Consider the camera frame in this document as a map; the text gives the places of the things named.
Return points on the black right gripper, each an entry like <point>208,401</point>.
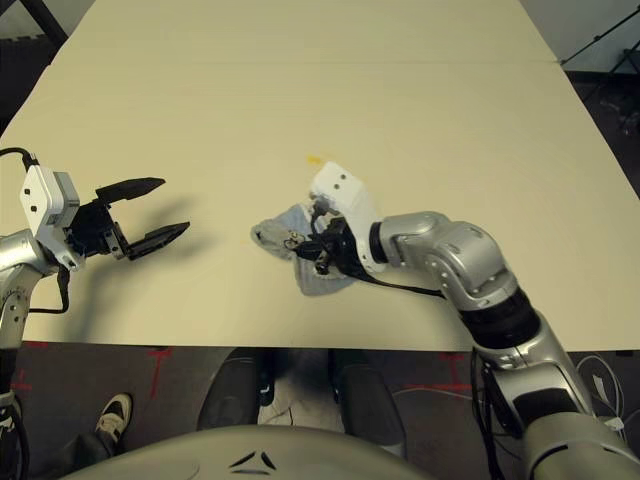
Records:
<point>342,241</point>

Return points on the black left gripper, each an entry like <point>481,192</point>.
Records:
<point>92,225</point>

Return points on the grey blue rag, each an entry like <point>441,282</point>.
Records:
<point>272,235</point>

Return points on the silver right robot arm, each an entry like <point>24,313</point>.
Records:
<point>450,245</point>

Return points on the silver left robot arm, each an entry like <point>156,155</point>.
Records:
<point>15,255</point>

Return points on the yellow liquid spill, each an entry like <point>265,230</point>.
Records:
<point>314,160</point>

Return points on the dark right robot leg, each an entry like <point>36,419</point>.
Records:
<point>367,395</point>

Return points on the dark robot leg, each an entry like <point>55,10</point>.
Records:
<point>235,390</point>
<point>367,395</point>

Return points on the dark left robot leg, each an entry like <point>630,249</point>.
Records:
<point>235,390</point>

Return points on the black foam floor mat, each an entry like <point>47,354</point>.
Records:
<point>20,75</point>

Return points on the grey robot torso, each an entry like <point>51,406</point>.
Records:
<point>320,450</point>

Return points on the bystander white black shoe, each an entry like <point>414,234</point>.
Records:
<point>114,417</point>

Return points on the bystander dark trouser leg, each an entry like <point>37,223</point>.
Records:
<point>75,452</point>

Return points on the black tripod stand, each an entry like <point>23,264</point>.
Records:
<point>595,38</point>

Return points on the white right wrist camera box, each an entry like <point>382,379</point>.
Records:
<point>340,185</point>

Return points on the black metal table frame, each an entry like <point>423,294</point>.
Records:
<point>50,22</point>

